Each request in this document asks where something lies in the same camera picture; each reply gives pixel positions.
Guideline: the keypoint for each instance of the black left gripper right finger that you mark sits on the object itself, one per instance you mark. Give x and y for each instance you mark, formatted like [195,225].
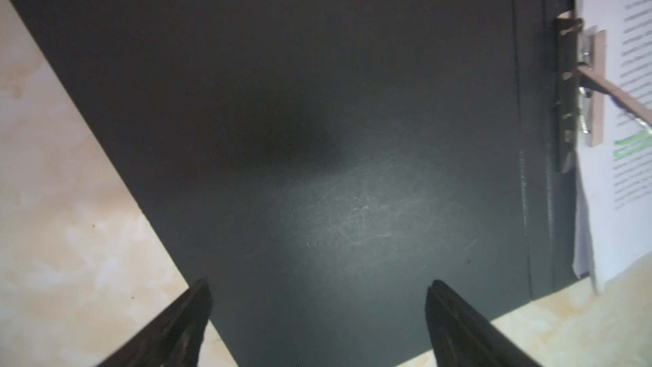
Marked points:
[462,337]

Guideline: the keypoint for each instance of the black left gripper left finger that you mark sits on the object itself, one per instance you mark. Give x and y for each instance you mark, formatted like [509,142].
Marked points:
[172,338]

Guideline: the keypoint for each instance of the printed paper sheet bottom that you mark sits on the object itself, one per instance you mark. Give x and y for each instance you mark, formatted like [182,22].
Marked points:
[614,203]

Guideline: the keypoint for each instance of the teal folder with black inside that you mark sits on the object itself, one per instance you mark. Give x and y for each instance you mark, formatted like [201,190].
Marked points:
[322,162]

